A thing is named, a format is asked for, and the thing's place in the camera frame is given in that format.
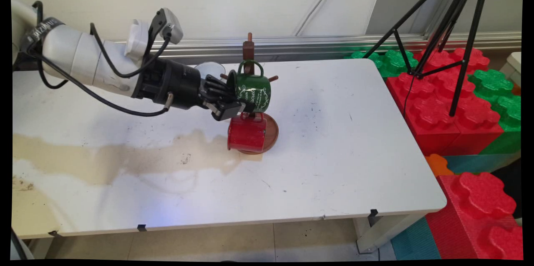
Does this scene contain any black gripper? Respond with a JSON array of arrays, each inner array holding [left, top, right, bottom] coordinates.
[[133, 58, 247, 121]]

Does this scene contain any green enamel mug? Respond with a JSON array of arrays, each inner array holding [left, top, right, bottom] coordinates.
[[227, 60, 272, 113]]

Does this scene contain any white enamel mug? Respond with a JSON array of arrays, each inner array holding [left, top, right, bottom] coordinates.
[[194, 62, 227, 80]]

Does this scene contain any red enamel mug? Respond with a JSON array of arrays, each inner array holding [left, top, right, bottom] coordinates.
[[227, 112, 267, 153]]

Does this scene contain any brown wooden mug tree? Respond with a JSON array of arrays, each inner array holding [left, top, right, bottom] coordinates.
[[220, 33, 279, 155]]

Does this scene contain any green studded block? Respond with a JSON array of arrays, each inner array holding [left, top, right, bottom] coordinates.
[[344, 49, 419, 78], [468, 69, 522, 154]]

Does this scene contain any white table leg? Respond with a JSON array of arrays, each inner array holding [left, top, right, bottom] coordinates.
[[354, 214, 426, 254]]

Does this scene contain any large red studded block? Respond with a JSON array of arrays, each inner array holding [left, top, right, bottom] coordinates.
[[426, 172, 523, 260], [386, 48, 504, 156]]

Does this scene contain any orange foam block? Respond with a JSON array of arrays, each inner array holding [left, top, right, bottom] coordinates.
[[426, 153, 454, 177]]

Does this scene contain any teal foam block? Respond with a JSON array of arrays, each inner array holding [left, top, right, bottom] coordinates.
[[442, 153, 520, 175], [390, 216, 441, 260]]

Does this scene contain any black tripod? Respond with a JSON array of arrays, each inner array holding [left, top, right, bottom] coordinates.
[[363, 0, 493, 117]]

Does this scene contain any white box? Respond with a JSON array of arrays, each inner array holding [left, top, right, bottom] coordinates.
[[499, 52, 522, 87]]

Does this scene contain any metal wall rail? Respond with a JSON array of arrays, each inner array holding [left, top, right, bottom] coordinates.
[[100, 33, 522, 68]]

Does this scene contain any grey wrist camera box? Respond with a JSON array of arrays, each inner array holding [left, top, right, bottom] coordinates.
[[150, 8, 184, 45]]

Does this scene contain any white vented camera mount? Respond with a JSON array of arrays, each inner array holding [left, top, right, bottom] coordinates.
[[124, 19, 151, 61]]

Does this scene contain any black camera cable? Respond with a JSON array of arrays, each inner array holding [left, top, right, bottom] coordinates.
[[90, 10, 171, 79]]

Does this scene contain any black cable with metal plug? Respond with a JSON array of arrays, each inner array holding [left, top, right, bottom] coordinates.
[[25, 41, 174, 117]]

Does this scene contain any white wall conduit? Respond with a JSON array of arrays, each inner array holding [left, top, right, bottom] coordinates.
[[294, 0, 343, 36]]

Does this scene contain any thin black tripod cable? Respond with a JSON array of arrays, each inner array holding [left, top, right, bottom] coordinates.
[[403, 75, 414, 117]]

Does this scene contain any black velcro strap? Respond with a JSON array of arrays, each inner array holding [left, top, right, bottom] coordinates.
[[24, 17, 66, 50]]

